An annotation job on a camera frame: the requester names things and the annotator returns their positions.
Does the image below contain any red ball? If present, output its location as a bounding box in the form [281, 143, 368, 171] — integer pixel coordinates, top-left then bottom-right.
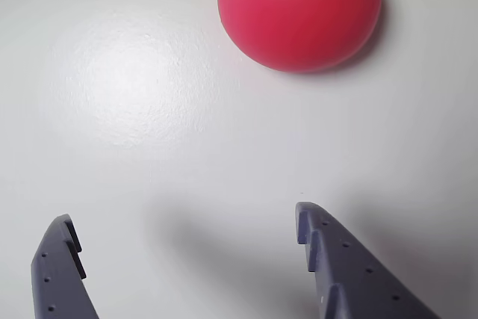
[217, 0, 384, 74]

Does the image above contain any blue grey gripper finger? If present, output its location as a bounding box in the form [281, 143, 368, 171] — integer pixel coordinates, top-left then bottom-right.
[31, 214, 100, 319]
[294, 201, 444, 319]

